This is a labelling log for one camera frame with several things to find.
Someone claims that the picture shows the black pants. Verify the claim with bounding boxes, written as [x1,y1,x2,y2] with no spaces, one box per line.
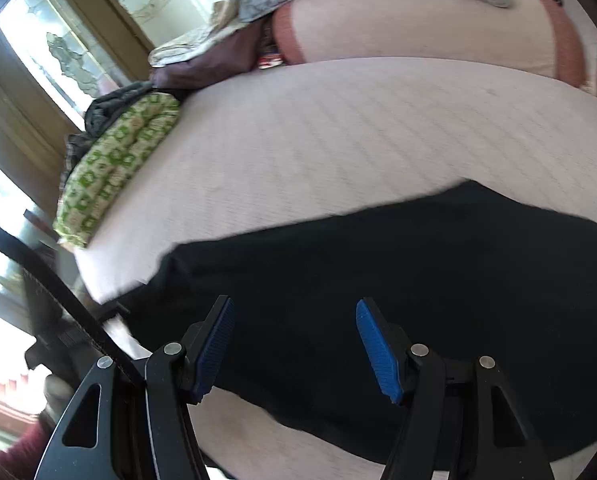
[118,181,597,462]

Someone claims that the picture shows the green patterned cloth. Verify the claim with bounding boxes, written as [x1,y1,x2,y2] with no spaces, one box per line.
[53,92,179,247]

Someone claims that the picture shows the dark grey garment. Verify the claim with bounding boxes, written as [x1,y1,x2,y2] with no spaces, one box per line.
[85,81,154,139]

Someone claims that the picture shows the dark maroon cloth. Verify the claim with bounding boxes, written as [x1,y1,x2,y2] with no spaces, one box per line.
[150,18,268,93]

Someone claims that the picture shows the pink bolster pillow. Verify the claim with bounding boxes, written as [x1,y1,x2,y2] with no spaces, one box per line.
[271,0,587,88]

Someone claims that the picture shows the black cable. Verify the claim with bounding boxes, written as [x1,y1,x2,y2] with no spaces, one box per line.
[0,216,144,376]

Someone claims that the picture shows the wooden window frame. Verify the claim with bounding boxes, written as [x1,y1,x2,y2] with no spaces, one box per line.
[0,0,152,214]

